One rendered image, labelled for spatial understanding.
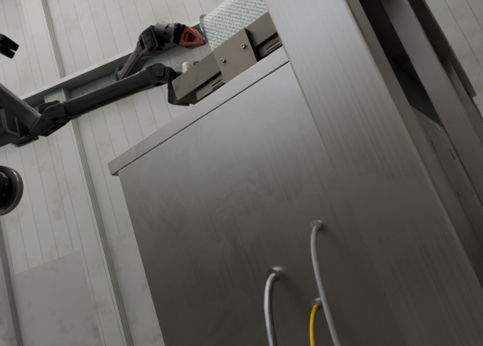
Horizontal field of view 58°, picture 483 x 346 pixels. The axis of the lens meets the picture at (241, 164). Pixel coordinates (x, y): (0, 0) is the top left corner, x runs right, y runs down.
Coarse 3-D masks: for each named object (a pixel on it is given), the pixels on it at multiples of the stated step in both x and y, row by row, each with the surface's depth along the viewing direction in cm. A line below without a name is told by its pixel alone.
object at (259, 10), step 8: (256, 8) 128; (264, 8) 126; (248, 16) 130; (256, 16) 128; (232, 24) 133; (240, 24) 131; (248, 24) 129; (224, 32) 134; (232, 32) 132; (216, 40) 136; (224, 40) 134
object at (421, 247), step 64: (320, 0) 33; (384, 0) 121; (320, 64) 33; (384, 64) 33; (448, 64) 208; (320, 128) 33; (384, 128) 30; (448, 128) 110; (384, 192) 30; (448, 192) 31; (384, 256) 30; (448, 256) 28; (448, 320) 27
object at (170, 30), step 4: (172, 24) 149; (176, 24) 143; (168, 28) 148; (172, 28) 147; (176, 28) 143; (168, 32) 148; (172, 32) 144; (176, 32) 145; (180, 32) 147; (168, 36) 149; (172, 36) 144; (176, 36) 146; (172, 40) 144; (176, 40) 146
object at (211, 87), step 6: (276, 36) 102; (270, 42) 103; (276, 42) 103; (258, 48) 105; (264, 48) 104; (270, 48) 103; (276, 48) 102; (258, 54) 105; (264, 54) 104; (216, 78) 111; (222, 78) 110; (210, 84) 112; (216, 84) 111; (222, 84) 111; (198, 90) 115; (204, 90) 113; (210, 90) 112; (198, 96) 114; (204, 96) 114
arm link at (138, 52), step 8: (144, 32) 154; (144, 40) 155; (152, 40) 154; (136, 48) 163; (144, 48) 156; (136, 56) 164; (144, 56) 161; (128, 64) 172; (136, 64) 168; (144, 64) 171; (120, 72) 182; (128, 72) 175; (136, 72) 176
